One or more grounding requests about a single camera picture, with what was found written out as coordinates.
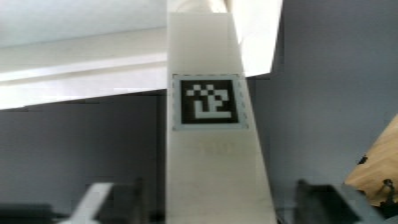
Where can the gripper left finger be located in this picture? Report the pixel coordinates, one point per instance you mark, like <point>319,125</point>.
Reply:
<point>112,205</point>

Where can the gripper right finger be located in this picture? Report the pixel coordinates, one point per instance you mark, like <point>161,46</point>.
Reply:
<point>330,205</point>

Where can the white desk top tray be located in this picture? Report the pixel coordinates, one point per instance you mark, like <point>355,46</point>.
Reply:
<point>81,60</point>

